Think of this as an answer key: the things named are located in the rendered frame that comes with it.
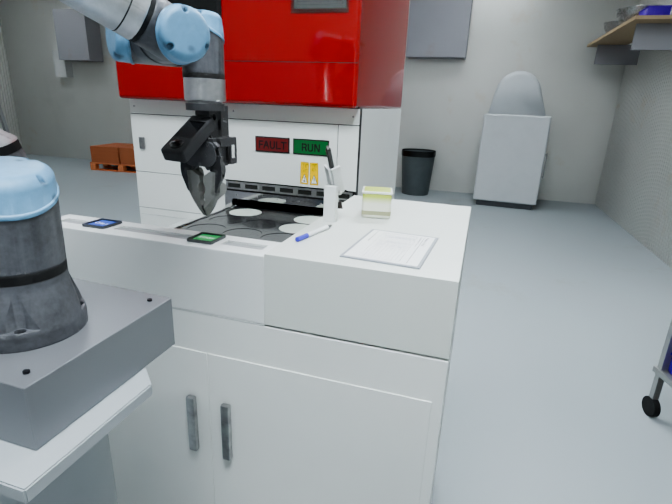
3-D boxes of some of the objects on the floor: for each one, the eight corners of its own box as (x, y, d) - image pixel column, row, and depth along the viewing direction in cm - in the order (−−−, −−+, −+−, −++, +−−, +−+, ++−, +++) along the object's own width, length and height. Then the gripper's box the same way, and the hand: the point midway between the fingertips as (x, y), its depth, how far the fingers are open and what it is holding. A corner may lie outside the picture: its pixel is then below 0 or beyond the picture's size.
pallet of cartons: (177, 169, 812) (176, 146, 800) (147, 175, 737) (144, 150, 725) (122, 164, 844) (119, 142, 832) (87, 169, 769) (83, 145, 756)
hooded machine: (532, 200, 656) (554, 75, 603) (538, 211, 588) (564, 70, 536) (472, 195, 678) (489, 73, 625) (472, 205, 610) (490, 69, 558)
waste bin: (433, 192, 693) (437, 149, 674) (429, 197, 649) (434, 152, 629) (401, 189, 706) (404, 147, 687) (395, 194, 662) (399, 150, 642)
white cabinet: (198, 413, 187) (186, 220, 162) (435, 474, 161) (464, 255, 135) (68, 550, 129) (16, 282, 104) (406, 682, 103) (447, 366, 77)
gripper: (240, 104, 89) (242, 211, 95) (199, 102, 91) (205, 206, 98) (216, 104, 81) (220, 220, 87) (172, 102, 83) (180, 215, 90)
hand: (204, 209), depth 90 cm, fingers closed
